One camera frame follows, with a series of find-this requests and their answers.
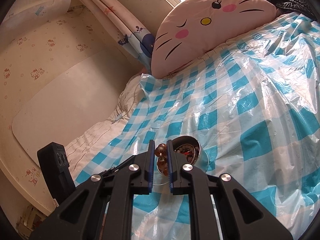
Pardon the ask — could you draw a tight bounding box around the blue checked plastic sheet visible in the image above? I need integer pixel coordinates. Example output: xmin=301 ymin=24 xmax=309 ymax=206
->
xmin=74 ymin=12 xmax=320 ymax=240

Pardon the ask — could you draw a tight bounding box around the pink cat face pillow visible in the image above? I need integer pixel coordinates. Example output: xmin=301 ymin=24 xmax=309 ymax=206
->
xmin=150 ymin=0 xmax=278 ymax=78

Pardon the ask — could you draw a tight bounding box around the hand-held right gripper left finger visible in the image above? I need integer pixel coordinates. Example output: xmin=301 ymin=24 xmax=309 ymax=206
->
xmin=30 ymin=139 xmax=155 ymax=240

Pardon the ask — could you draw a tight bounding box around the heap of mixed bracelets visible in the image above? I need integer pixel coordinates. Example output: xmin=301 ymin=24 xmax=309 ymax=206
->
xmin=174 ymin=143 xmax=198 ymax=163

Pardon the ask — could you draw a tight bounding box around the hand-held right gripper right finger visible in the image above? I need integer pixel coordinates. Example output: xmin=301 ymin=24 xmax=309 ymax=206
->
xmin=167 ymin=139 xmax=293 ymax=240

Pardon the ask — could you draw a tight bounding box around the amber bead bracelet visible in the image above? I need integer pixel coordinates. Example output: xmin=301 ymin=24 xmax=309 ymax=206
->
xmin=155 ymin=144 xmax=171 ymax=177

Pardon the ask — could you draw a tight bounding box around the round tin lid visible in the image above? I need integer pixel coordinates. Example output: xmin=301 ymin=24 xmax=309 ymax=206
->
xmin=150 ymin=150 xmax=211 ymax=187

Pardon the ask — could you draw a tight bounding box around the printed curtain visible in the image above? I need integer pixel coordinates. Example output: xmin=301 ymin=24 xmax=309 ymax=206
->
xmin=64 ymin=0 xmax=156 ymax=71

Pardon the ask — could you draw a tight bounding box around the black jacket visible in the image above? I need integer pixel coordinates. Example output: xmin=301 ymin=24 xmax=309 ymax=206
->
xmin=266 ymin=0 xmax=317 ymax=20

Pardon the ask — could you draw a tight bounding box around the white printed plastic board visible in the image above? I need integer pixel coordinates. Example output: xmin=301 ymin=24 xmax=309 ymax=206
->
xmin=4 ymin=0 xmax=71 ymax=30

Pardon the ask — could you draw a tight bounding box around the paper clutter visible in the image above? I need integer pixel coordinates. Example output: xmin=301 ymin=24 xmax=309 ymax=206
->
xmin=16 ymin=204 xmax=47 ymax=234

